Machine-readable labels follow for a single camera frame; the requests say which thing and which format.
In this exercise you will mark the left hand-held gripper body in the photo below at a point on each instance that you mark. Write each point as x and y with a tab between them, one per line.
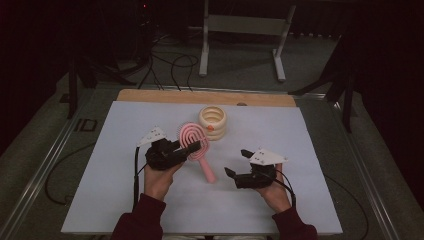
161	155

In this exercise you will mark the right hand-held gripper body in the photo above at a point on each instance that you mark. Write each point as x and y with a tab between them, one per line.
256	178

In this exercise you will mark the pink hairbrush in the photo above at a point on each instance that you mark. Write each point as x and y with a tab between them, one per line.
208	171

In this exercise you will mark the cream ringed holder cup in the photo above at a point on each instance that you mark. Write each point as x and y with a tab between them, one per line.
218	133

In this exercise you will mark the person's right hand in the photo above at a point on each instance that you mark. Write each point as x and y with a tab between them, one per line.
276	196

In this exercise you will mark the person's left hand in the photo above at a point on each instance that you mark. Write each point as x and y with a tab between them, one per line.
158	183

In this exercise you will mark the wooden table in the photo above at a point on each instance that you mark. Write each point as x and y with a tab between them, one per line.
183	97

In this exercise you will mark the white table mat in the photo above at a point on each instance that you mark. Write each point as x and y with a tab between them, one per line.
100	200

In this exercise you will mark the black tripod stand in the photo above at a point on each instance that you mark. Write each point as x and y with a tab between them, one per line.
72	90
348	100

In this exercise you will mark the metal floor rail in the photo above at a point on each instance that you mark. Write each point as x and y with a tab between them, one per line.
370	176
40	170

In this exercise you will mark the white metal stand frame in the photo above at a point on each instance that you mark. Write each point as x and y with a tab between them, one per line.
246	25

